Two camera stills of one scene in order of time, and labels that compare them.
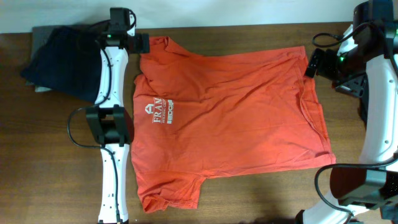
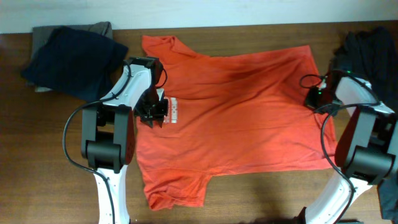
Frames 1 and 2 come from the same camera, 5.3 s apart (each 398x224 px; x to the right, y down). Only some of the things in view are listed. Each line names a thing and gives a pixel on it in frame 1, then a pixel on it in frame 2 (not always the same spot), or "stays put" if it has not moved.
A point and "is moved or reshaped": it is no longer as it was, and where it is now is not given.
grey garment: (40, 35) is moved or reshaped
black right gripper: (326, 58) -> (310, 98)
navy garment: (70, 62) stays put
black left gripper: (141, 43) -> (158, 114)
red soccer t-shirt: (196, 116) stays put
